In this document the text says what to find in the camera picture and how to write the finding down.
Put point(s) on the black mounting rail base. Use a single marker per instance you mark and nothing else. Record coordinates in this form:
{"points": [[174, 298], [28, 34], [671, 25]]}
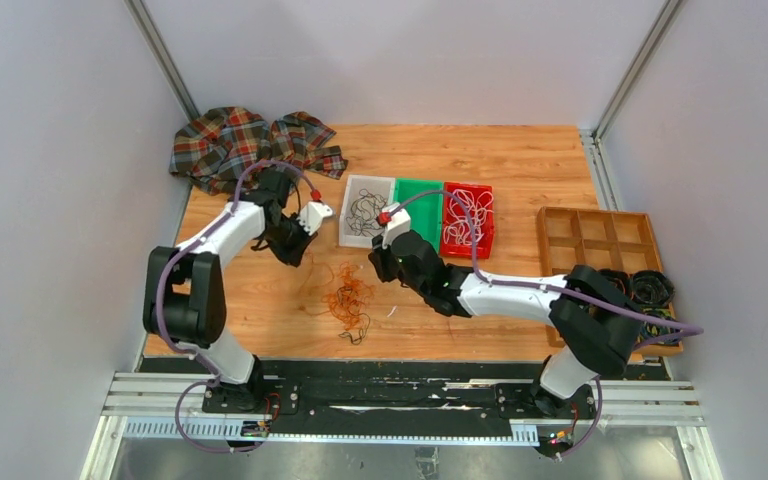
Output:
{"points": [[361, 403]]}

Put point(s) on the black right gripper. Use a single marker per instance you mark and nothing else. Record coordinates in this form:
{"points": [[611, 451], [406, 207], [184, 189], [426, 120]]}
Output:
{"points": [[379, 257]]}

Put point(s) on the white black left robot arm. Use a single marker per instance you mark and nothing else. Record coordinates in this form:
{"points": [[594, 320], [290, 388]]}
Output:
{"points": [[185, 302]]}

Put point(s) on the plaid flannel shirt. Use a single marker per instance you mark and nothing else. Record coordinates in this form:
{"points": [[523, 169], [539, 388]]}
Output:
{"points": [[212, 151]]}

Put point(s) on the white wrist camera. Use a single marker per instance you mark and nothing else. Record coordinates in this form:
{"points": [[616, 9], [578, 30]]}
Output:
{"points": [[312, 216], [395, 223]]}

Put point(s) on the red plastic bin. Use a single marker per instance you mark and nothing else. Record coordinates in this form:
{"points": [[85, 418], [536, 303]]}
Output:
{"points": [[473, 227]]}

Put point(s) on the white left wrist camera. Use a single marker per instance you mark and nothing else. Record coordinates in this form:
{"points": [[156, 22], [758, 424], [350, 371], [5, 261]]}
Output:
{"points": [[312, 216]]}

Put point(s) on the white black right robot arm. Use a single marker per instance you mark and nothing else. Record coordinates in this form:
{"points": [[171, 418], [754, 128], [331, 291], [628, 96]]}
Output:
{"points": [[594, 318]]}

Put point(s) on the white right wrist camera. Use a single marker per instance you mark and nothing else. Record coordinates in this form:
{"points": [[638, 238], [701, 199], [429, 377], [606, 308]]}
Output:
{"points": [[395, 223]]}

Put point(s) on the white plastic bin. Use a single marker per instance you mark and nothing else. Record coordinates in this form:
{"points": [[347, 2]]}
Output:
{"points": [[363, 200]]}

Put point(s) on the green plastic bin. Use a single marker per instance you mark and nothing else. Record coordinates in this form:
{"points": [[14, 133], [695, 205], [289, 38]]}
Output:
{"points": [[426, 213]]}

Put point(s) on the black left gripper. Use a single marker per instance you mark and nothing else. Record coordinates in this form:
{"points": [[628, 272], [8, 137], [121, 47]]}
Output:
{"points": [[294, 255]]}

